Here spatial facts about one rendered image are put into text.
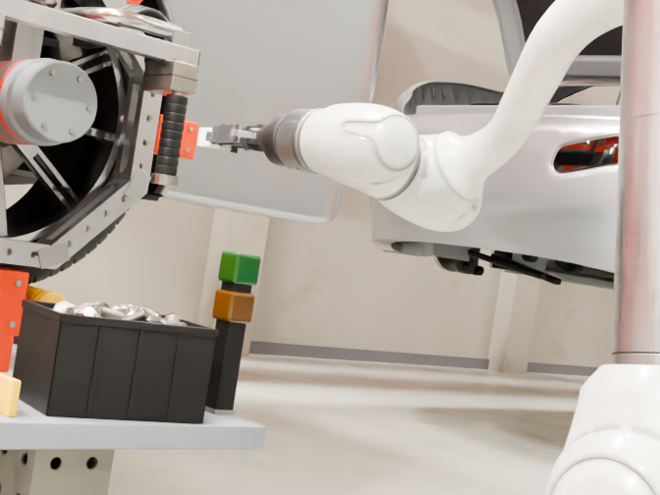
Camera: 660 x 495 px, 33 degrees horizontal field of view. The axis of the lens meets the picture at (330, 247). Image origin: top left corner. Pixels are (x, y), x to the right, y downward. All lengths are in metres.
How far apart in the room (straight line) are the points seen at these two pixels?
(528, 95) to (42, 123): 0.78
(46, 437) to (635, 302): 0.64
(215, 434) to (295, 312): 5.88
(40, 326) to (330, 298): 6.15
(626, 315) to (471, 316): 7.52
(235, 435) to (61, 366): 0.25
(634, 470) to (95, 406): 0.64
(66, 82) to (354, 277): 5.85
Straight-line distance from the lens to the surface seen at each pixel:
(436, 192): 1.53
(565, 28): 1.34
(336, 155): 1.46
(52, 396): 1.30
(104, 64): 2.15
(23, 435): 1.25
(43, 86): 1.81
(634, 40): 1.06
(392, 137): 1.43
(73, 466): 1.33
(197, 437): 1.37
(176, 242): 6.62
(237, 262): 1.45
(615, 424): 0.97
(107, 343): 1.31
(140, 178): 2.07
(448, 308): 8.31
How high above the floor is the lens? 0.67
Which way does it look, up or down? level
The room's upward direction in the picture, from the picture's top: 9 degrees clockwise
